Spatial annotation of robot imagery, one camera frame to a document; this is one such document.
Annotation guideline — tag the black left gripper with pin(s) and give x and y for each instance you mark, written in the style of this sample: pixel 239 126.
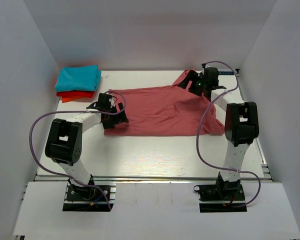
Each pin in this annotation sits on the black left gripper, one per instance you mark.
pixel 120 118

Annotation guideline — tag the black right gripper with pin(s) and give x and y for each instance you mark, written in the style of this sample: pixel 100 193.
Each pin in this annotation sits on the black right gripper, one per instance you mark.
pixel 191 76

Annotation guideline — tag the pink red t-shirt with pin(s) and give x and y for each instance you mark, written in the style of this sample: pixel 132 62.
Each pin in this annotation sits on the pink red t-shirt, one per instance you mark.
pixel 166 111

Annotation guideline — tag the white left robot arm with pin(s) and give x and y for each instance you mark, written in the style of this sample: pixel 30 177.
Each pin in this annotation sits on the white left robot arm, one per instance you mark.
pixel 65 139

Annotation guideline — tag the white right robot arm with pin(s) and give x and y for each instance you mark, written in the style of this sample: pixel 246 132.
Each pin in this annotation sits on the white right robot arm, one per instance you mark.
pixel 241 125

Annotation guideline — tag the folded teal t-shirt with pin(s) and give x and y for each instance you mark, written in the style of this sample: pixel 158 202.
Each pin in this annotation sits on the folded teal t-shirt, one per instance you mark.
pixel 84 78

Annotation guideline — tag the folded red orange t-shirt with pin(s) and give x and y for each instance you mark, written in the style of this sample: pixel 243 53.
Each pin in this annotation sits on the folded red orange t-shirt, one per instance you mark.
pixel 69 96

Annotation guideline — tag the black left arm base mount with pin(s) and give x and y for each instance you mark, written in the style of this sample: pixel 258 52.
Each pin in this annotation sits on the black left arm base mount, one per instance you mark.
pixel 88 199

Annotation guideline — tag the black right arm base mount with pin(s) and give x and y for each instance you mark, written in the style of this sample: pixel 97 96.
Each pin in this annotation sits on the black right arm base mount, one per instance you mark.
pixel 212 201

